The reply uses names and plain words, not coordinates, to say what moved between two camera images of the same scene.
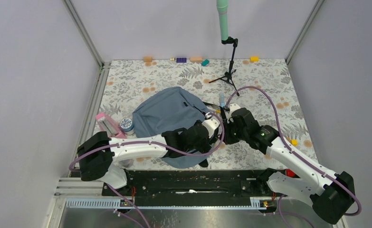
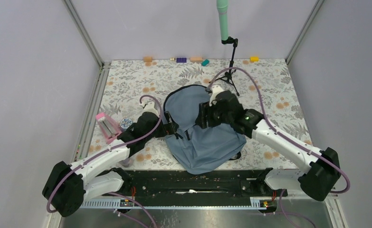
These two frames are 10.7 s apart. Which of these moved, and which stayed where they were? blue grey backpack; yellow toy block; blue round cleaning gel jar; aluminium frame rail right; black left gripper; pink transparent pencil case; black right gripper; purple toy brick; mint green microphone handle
Moved: black left gripper; blue grey backpack; black right gripper
Stayed: yellow toy block; pink transparent pencil case; blue round cleaning gel jar; aluminium frame rail right; purple toy brick; mint green microphone handle
